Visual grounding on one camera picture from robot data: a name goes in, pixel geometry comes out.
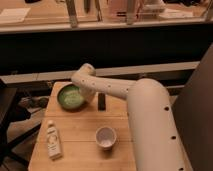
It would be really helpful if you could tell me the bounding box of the green ceramic bowl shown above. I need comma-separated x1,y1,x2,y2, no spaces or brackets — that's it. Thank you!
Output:
57,84,86,110

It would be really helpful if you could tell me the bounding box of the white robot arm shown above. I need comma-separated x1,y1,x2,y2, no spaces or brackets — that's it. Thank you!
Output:
71,63,194,171

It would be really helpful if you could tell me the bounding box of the black rectangular block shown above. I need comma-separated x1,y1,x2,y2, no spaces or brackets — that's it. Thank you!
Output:
98,93,106,111

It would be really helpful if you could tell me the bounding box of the white paper cup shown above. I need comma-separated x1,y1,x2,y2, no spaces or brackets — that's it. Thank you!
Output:
95,126,117,150

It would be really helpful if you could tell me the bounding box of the white plastic bottle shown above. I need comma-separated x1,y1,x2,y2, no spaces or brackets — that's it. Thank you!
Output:
47,120,62,160

